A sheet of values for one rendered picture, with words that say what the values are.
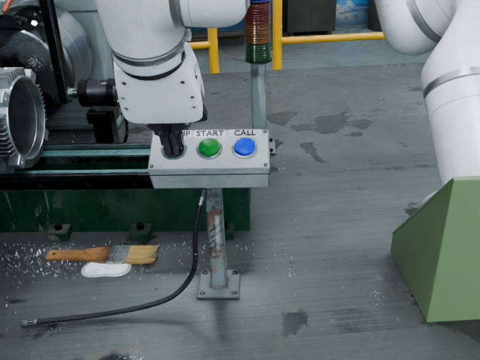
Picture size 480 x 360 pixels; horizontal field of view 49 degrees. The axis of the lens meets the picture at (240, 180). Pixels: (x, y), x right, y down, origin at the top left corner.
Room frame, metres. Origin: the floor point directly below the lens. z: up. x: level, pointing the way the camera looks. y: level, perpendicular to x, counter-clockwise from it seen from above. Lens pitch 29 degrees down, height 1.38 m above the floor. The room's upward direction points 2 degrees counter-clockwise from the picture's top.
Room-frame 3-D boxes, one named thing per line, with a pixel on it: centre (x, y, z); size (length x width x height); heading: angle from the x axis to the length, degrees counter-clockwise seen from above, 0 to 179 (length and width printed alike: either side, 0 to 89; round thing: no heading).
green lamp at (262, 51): (1.22, -0.05, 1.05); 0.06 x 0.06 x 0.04
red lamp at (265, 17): (1.22, -0.05, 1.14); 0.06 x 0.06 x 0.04
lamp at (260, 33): (1.22, -0.05, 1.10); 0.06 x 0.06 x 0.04
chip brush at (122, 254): (0.78, 0.26, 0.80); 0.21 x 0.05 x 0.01; 88
